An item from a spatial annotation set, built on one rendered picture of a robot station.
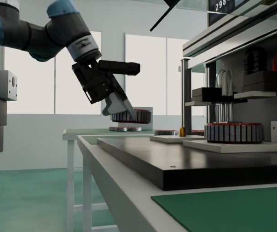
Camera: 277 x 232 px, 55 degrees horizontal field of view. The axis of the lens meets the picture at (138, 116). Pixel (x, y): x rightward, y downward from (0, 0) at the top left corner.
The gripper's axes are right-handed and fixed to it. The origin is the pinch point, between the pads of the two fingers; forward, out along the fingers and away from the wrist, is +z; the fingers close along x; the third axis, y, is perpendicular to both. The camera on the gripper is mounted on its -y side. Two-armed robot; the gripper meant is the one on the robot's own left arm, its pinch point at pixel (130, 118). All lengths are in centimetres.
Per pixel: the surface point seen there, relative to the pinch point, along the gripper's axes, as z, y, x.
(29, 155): 11, 100, -447
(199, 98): 4.5, -19.5, 3.1
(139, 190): 2.4, 12.5, 44.2
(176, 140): 9.5, -5.6, 8.8
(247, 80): 2.8, -20.5, 23.9
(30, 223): 50, 81, -166
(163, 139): 8.3, -3.6, 6.1
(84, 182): 28, 23, -88
